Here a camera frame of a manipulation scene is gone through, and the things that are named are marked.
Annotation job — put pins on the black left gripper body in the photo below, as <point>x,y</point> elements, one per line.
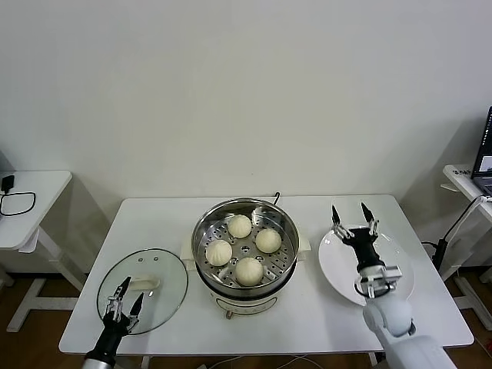
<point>113,326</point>

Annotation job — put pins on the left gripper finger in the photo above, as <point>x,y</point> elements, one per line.
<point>121,290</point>
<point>137,305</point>

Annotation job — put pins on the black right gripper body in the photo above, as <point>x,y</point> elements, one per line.
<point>365,246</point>

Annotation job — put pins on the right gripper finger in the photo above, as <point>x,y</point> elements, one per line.
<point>336,217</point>
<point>368,213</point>

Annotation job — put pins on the white steamed baozi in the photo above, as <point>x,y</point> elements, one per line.
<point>268,241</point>
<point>219,251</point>
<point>249,271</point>
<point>240,226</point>

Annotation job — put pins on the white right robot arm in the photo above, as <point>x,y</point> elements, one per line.
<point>388,315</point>

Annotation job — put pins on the stainless steel steamer basket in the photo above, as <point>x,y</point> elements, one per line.
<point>284,246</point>

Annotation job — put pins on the white round plate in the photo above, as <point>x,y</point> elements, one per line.
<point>334,253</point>

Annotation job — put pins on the black power strip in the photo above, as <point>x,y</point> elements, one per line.
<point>440,250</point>

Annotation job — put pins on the white desk with laptop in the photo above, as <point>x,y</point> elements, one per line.
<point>457,180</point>

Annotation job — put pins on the white electric cooking pot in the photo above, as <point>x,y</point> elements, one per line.
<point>246,303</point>

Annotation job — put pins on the white side table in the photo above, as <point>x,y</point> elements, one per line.
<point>34,200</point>

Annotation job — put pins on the dark open laptop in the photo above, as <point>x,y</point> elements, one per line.
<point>484,153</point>

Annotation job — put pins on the black power adapter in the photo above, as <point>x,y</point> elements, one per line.
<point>7,183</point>

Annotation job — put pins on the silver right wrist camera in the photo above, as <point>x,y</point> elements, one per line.
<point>388,274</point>

